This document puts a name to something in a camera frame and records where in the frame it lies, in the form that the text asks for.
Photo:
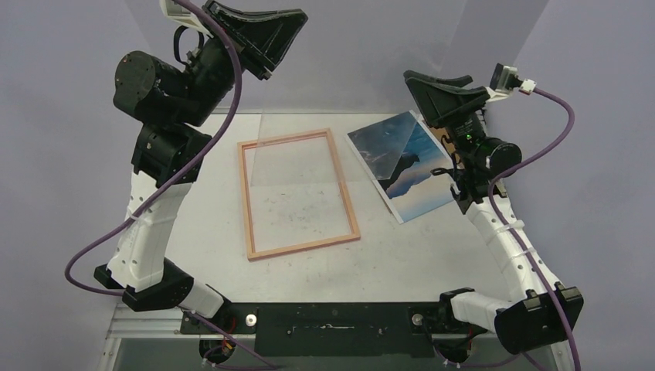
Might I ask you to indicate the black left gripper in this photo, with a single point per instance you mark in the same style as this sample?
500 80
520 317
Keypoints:
261 37

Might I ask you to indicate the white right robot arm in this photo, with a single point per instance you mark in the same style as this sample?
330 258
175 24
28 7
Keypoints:
540 309

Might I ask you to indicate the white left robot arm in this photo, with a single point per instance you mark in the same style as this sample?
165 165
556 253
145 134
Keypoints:
172 105

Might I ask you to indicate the pink wooden picture frame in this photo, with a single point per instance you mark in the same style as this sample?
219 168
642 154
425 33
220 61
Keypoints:
282 220

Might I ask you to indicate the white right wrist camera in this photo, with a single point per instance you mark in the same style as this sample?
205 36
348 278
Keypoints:
505 81

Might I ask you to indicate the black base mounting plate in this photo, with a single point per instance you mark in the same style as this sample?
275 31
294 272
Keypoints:
420 346

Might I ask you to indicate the brown cardboard backing board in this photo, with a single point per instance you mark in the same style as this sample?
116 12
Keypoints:
441 135

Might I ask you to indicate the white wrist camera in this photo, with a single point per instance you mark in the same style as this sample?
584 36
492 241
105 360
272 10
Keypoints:
182 16
505 81

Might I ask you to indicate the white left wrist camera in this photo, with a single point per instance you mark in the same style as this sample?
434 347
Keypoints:
182 16

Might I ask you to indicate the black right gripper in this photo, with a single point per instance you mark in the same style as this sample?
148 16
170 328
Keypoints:
455 116

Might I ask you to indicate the aluminium front rail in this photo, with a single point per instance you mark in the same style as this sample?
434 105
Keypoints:
148 320

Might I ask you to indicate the landscape photo print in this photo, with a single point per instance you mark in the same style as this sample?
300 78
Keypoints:
404 164

